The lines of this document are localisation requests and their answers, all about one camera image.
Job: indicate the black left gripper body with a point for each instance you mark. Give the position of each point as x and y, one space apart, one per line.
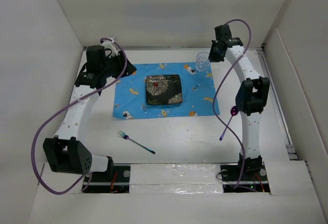
114 66

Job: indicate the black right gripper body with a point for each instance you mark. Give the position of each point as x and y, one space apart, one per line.
214 55

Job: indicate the clear plastic cup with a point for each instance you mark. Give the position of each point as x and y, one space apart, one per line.
202 61

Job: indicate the black floral square plate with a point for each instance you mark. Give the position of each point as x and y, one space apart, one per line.
163 90

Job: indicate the blue space print cloth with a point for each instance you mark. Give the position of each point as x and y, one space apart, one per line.
197 90

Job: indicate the purple metal spoon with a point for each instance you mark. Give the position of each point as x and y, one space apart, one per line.
233 112

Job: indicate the iridescent metal fork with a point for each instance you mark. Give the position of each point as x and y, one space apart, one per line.
126 137

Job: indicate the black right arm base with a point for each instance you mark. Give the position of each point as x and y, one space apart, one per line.
253 178

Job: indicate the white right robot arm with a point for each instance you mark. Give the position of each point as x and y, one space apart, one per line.
252 95

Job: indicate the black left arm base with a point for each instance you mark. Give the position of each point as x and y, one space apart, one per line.
116 183

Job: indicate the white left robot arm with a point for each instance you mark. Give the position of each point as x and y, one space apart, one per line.
65 152

